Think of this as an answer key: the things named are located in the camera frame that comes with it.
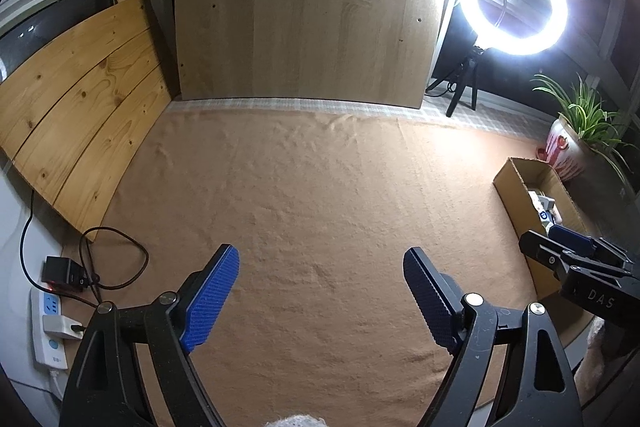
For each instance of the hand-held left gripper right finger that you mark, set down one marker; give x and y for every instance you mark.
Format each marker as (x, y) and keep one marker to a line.
(430, 302)

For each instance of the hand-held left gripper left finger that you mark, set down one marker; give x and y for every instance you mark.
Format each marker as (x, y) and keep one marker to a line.
(210, 302)

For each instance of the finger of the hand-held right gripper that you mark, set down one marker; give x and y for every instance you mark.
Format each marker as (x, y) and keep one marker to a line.
(570, 237)
(545, 252)

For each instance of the cardboard box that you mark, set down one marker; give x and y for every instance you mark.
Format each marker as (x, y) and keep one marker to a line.
(515, 202)

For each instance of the person's right forearm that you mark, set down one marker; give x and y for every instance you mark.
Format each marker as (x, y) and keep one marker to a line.
(592, 357)

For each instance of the white red flower pot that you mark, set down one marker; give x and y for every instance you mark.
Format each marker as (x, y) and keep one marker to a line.
(565, 152)

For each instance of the red pot saucer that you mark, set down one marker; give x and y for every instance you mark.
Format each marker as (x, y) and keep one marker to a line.
(542, 152)

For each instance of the green spider plant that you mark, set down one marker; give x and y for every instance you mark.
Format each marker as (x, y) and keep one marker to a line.
(582, 112)

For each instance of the person's fuzzy clothing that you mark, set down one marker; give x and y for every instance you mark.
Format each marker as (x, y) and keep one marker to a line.
(295, 422)

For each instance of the plaid cloth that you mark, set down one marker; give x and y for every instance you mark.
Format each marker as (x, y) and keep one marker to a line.
(475, 119)

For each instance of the black power adapter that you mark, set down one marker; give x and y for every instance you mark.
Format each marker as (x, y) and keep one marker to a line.
(62, 274)

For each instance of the white plug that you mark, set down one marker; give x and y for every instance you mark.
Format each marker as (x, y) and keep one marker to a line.
(57, 324)

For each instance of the white power strip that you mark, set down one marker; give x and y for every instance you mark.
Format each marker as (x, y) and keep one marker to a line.
(47, 347)

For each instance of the black tripod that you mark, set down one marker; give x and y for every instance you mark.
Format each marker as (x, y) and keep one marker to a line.
(462, 87)

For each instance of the pine plank board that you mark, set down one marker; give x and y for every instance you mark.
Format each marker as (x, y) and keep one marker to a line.
(85, 107)

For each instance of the black gooseneck phone holder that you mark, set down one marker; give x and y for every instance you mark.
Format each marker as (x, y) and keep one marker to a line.
(502, 7)

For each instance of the large light wood board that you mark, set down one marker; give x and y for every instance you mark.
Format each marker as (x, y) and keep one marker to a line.
(310, 7)

